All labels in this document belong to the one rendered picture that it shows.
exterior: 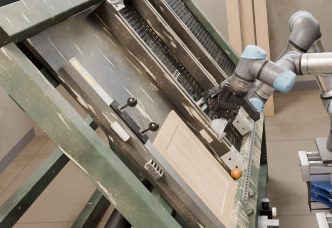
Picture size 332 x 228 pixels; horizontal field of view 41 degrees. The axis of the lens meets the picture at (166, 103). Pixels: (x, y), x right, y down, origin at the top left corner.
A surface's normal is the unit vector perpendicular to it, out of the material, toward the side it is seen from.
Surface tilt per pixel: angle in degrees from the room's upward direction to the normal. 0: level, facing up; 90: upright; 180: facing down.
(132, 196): 90
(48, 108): 90
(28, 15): 56
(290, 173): 0
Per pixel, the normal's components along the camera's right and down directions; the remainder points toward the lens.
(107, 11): -0.23, 0.39
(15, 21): 0.72, -0.54
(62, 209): -0.14, -0.92
